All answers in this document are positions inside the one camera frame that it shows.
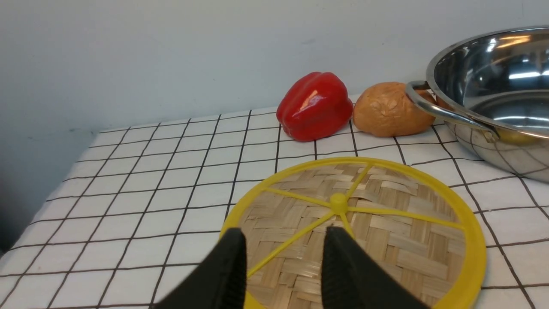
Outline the yellow woven bamboo steamer lid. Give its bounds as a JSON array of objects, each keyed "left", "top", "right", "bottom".
[{"left": 221, "top": 157, "right": 486, "bottom": 309}]

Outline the red bell pepper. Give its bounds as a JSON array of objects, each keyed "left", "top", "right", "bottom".
[{"left": 276, "top": 72, "right": 353, "bottom": 142}]

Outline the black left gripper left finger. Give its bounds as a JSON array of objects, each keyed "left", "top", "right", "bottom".
[{"left": 155, "top": 227, "right": 247, "bottom": 309}]

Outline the stainless steel pot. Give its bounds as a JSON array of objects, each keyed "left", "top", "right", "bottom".
[{"left": 405, "top": 25, "right": 549, "bottom": 182}]

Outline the brown potato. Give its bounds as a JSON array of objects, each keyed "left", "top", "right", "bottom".
[{"left": 353, "top": 82, "right": 435, "bottom": 137}]

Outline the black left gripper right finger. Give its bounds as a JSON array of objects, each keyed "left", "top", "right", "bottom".
[{"left": 322, "top": 226, "right": 428, "bottom": 309}]

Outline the white black grid tablecloth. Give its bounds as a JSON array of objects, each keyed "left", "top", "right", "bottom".
[{"left": 1, "top": 108, "right": 548, "bottom": 309}]

